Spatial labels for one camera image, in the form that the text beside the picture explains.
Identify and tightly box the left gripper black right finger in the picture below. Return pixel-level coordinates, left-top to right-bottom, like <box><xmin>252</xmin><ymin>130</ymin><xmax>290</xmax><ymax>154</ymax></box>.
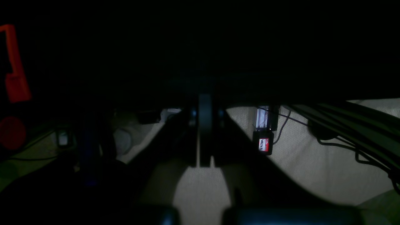
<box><xmin>198</xmin><ymin>94</ymin><xmax>363</xmax><ymax>225</ymax></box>

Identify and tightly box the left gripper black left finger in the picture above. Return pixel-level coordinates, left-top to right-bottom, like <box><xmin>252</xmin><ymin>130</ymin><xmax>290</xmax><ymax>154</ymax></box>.
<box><xmin>94</xmin><ymin>110</ymin><xmax>197</xmax><ymax>225</ymax></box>

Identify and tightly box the black power adapter with label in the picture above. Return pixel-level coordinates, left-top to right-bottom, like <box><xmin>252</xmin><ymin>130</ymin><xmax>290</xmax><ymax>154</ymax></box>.
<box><xmin>256</xmin><ymin>131</ymin><xmax>274</xmax><ymax>156</ymax></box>

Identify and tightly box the black power strip box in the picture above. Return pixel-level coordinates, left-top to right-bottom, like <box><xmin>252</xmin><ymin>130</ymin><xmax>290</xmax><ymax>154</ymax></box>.
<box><xmin>254</xmin><ymin>105</ymin><xmax>280</xmax><ymax>132</ymax></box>

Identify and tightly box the red clamp on table edge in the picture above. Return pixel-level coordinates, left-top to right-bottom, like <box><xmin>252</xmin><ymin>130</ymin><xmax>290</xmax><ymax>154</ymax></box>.
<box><xmin>0</xmin><ymin>24</ymin><xmax>32</xmax><ymax>151</ymax></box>

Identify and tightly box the black table cloth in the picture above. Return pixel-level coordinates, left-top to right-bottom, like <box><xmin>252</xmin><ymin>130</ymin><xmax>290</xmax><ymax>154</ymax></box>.
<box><xmin>1</xmin><ymin>0</ymin><xmax>399</xmax><ymax>108</ymax></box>

